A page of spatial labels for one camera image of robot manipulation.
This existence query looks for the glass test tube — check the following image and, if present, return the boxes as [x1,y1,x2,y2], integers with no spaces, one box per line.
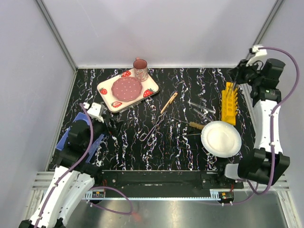
[226,81,237,98]
[193,108,213,122]

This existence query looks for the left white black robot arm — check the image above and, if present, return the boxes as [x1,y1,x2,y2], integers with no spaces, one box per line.
[19,113,114,228]

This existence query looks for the pink floral mug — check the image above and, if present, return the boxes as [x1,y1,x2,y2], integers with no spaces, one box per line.
[133,57,148,82]

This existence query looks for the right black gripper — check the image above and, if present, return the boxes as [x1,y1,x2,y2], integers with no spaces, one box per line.
[226,58,262,87]

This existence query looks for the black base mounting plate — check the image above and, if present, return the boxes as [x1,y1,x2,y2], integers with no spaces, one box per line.
[97,171,244,190]

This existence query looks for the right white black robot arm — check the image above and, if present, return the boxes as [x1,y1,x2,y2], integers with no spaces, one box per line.
[215,58,290,188]

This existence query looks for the pink dotted plate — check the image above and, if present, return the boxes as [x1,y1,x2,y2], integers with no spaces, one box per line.
[111,76,143,102]

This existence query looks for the strawberry pattern tray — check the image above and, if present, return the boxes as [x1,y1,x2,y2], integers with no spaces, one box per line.
[97,69,159,114]

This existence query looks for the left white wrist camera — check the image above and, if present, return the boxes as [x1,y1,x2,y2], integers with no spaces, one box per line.
[83,102,105,123]

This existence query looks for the white paper plate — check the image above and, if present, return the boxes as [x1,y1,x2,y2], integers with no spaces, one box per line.
[200,121,242,158]

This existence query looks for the wooden clothespin clamp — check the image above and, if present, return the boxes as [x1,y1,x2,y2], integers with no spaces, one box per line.
[161,92,178,114]

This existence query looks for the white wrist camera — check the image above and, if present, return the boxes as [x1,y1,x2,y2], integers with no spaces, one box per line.
[246,45,267,67]
[83,102,105,123]

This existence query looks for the yellow test tube rack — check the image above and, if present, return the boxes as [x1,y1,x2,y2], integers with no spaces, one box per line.
[221,87,238,126]

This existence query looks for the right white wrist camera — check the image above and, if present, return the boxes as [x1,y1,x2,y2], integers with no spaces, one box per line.
[246,45,267,67]

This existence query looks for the right controller box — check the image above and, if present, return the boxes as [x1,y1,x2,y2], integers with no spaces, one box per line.
[220,191,234,201]

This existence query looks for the blue plastic bin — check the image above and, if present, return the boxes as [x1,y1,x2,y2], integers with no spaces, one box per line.
[56,113,106,163]

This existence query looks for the thin metal needle probe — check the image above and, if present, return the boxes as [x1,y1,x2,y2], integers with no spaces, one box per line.
[172,133,201,138]

